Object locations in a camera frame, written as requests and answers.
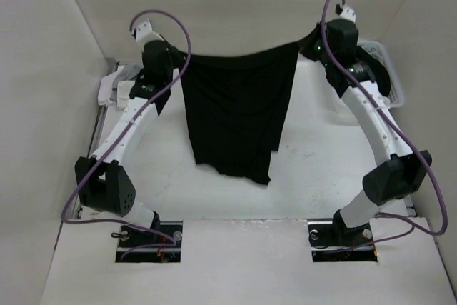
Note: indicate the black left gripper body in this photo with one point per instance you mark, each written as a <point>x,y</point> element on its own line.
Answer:
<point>176,62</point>

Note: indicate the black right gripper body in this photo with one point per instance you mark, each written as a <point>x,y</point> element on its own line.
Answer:
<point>314,48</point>

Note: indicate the black tank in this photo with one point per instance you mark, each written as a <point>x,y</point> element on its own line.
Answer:
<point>380,72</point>
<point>236,107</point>

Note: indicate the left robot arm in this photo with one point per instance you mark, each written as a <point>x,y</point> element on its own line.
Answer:
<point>104,183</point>

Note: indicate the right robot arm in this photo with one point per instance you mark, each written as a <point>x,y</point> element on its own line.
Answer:
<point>363,83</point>

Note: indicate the folded grey tank top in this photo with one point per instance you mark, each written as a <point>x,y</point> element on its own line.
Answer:
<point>129,72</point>

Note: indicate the folded white tank top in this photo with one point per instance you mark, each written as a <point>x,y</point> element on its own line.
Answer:
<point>122,93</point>

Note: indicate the black tank top in basket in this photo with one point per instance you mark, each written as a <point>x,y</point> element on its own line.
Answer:
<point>380,72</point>

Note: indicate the white tank top under stack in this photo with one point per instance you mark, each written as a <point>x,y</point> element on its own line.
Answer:
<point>105,95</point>

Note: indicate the white plastic laundry basket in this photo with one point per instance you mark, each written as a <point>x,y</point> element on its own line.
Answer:
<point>379,52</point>

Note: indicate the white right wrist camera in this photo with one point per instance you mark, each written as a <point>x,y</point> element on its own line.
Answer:
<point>346,12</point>

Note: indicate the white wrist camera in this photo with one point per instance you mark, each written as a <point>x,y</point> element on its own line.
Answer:
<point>144,33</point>
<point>346,12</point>

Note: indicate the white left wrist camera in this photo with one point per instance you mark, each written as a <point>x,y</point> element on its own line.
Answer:
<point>144,33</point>

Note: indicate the left metal table rail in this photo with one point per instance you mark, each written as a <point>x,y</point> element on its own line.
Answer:
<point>112,66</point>

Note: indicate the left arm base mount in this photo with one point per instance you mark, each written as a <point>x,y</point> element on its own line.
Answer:
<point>143,247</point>

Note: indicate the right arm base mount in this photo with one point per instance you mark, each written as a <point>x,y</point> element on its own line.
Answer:
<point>334,243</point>

